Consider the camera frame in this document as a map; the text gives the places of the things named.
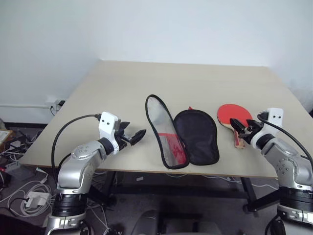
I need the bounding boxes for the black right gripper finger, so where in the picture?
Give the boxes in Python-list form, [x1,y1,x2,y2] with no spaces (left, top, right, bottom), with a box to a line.
[229,118,246,134]
[246,119,260,132]

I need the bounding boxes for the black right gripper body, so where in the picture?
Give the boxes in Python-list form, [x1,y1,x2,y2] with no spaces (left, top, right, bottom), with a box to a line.
[238,123,266,145]

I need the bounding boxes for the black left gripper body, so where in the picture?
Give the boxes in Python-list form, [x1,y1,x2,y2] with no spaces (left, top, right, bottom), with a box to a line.
[114,127,132,151]

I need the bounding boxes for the red table tennis paddle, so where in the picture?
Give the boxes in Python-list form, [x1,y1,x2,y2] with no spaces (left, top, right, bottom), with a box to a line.
[216,103,253,149]

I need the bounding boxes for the red and black paddle case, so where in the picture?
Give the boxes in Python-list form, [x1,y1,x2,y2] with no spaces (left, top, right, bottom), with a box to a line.
[145,94,220,170]

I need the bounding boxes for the white power adapter brick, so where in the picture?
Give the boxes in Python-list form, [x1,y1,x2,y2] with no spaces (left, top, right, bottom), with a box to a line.
[23,190,50,209]

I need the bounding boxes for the grey power strip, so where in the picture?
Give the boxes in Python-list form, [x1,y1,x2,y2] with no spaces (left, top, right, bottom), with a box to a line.
[4,160,22,172]

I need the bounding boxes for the brown cardboard box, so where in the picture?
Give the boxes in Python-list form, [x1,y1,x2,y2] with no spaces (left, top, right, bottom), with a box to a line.
[0,129,15,153]

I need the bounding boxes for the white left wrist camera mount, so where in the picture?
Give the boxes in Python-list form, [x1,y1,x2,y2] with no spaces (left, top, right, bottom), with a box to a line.
[98,111,122,155]

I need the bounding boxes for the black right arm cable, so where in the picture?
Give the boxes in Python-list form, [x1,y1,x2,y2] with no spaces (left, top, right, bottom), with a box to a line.
[257,111,313,162]

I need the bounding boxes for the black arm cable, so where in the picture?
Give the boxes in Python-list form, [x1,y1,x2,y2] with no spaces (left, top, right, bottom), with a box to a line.
[50,113,101,172]
[257,111,313,162]

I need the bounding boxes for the black metal table frame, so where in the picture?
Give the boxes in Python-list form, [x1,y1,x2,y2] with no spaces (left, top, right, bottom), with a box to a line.
[104,170,282,217]

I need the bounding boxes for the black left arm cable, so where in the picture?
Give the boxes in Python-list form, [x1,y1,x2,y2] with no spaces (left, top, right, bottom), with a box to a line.
[50,113,101,172]

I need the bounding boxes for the white wall socket with plug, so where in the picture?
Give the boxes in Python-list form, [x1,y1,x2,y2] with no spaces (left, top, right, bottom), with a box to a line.
[45,94,67,111]

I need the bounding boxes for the white wall cable conduit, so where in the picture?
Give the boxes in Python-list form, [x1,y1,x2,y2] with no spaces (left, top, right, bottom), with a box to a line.
[0,104,53,109]

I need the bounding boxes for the white floor cable tangle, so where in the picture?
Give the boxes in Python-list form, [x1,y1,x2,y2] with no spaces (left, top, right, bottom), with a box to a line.
[0,171,61,218]

